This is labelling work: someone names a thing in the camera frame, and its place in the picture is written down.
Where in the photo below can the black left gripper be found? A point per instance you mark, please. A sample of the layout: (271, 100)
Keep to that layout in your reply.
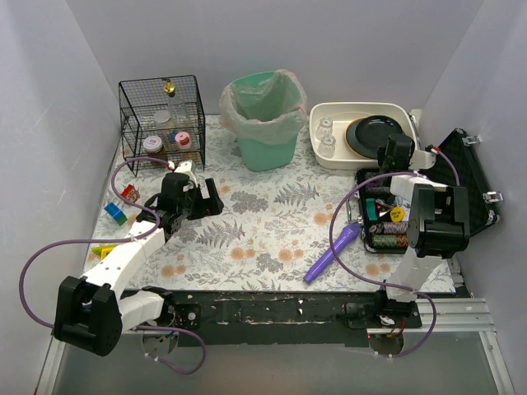
(202, 202)

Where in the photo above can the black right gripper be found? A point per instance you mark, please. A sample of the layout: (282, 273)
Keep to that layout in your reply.
(384, 154)

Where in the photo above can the black small plate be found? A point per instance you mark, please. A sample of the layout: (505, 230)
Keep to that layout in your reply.
(373, 131)

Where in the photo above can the blue glazed ceramic plate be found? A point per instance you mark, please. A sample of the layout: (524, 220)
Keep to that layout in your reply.
(350, 142)

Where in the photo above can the clear cup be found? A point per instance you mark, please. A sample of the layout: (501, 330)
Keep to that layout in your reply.
(327, 146)
(325, 127)

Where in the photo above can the pink lid spice jar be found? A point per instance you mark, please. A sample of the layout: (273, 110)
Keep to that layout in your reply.
(187, 149)

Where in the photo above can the brown jar white lid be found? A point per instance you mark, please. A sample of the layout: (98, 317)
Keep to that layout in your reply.
(154, 148)

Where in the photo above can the clear jar blue label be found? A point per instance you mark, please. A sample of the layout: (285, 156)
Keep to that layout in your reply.
(165, 126)

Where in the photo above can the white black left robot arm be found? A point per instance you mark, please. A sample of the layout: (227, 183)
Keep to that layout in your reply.
(92, 311)

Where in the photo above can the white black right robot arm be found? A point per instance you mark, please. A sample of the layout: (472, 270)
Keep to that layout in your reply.
(438, 226)

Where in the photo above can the purple grey chip stack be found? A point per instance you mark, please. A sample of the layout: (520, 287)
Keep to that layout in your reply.
(377, 190)

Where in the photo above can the black all-in triangle button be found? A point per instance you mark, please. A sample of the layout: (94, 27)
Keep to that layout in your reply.
(382, 208)

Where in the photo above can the yellow big blind button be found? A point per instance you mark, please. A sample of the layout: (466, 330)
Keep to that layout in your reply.
(397, 214)

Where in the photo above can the black poker chip case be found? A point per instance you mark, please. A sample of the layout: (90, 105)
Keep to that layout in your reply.
(461, 163)

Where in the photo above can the white rectangular basin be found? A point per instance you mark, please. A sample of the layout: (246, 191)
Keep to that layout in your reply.
(344, 113)

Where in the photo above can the floral table mat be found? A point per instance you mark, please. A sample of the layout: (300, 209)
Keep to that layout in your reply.
(274, 226)

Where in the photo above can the red owl toy block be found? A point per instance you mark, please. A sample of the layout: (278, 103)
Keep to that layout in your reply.
(130, 194)

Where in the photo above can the green toy brick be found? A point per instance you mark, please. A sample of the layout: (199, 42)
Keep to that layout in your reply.
(120, 218)

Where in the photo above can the glass bottle gold cap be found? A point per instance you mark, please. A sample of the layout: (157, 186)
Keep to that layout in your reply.
(176, 106)

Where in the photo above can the blue toy brick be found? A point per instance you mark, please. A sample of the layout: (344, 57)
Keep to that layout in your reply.
(112, 210)

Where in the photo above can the pink bin liner bag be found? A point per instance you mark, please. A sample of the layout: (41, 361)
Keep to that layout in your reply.
(268, 107)

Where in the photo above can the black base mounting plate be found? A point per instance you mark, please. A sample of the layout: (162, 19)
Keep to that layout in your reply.
(225, 318)

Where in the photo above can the yellow toy brick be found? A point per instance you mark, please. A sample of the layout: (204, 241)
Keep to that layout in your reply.
(101, 251)

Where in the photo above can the green trash bin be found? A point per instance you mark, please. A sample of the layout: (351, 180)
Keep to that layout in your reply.
(258, 156)

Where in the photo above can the black wire cage rack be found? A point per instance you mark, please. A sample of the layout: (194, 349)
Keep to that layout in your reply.
(140, 99)

